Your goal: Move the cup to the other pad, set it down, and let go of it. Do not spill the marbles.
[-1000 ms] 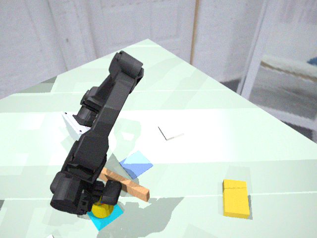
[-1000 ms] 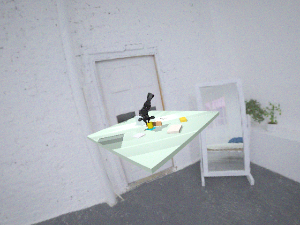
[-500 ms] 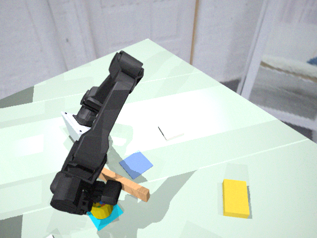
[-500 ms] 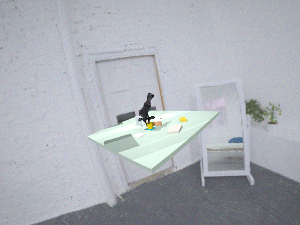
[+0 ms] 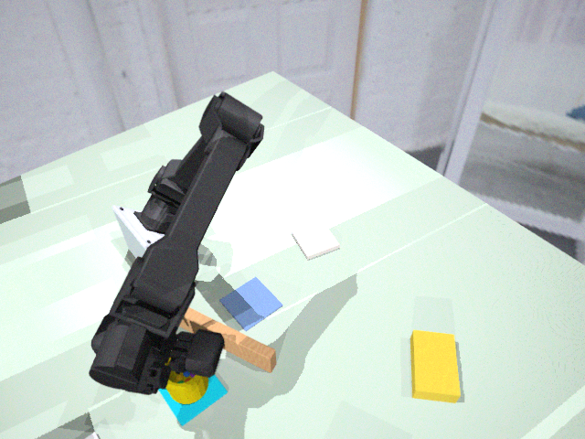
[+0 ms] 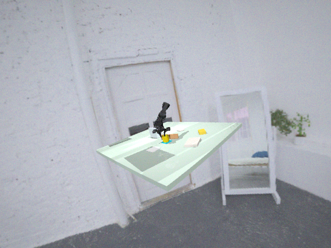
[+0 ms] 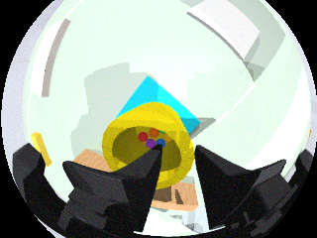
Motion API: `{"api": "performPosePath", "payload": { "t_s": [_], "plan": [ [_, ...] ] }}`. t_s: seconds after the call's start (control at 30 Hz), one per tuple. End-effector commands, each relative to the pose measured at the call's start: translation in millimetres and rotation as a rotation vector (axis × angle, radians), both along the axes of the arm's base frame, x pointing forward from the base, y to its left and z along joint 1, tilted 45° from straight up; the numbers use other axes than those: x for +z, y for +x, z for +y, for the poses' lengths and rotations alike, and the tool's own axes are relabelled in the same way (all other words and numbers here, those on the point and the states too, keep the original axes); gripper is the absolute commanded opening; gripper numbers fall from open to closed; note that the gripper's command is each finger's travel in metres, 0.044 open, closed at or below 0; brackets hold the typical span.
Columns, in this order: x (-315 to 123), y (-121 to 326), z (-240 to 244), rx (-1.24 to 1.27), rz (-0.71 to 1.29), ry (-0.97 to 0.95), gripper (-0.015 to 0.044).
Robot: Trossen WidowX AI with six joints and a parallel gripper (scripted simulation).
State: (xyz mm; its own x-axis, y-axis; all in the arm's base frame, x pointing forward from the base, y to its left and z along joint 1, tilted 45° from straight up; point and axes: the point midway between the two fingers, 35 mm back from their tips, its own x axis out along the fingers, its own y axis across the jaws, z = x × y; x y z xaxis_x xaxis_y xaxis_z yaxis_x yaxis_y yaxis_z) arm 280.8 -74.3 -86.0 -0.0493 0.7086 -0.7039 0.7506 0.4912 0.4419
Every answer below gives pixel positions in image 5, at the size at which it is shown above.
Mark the yellow cup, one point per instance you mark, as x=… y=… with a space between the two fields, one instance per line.
x=186 y=392

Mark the yellow rectangular block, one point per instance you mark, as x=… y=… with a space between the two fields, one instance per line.
x=434 y=369

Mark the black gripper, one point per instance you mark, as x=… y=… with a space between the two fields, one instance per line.
x=197 y=353

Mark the tan wooden bar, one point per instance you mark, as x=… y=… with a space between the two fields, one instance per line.
x=246 y=348

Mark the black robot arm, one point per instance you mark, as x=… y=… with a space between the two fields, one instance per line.
x=183 y=203

